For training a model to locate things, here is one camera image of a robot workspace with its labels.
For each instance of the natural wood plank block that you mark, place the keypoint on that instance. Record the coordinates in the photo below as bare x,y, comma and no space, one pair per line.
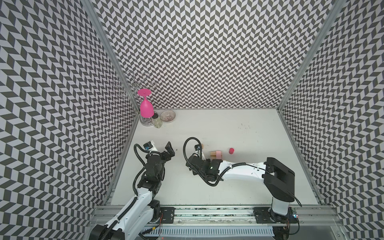
213,154

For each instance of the pink plastic wine glass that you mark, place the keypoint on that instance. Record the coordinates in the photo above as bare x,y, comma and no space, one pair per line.
146,107

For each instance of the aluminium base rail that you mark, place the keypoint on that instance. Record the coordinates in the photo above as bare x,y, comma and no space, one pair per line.
308,215

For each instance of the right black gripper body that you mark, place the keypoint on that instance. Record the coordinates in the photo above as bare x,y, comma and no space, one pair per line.
194,161

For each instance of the light pink rectangular block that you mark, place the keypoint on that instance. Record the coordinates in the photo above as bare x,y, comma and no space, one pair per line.
219,155

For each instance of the small striped bowl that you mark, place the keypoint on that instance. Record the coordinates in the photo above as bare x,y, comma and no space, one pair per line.
168,116

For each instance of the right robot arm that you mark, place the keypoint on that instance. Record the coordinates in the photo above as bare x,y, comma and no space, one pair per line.
274,175

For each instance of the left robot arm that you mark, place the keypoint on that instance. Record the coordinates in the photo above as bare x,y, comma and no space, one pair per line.
142,208

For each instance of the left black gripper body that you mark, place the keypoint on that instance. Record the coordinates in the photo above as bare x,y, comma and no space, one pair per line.
164,157

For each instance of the glass spice jar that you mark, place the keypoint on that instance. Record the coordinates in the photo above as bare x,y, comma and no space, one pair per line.
157,121

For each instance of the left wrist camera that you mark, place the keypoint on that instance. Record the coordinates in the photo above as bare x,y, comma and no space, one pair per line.
150,148

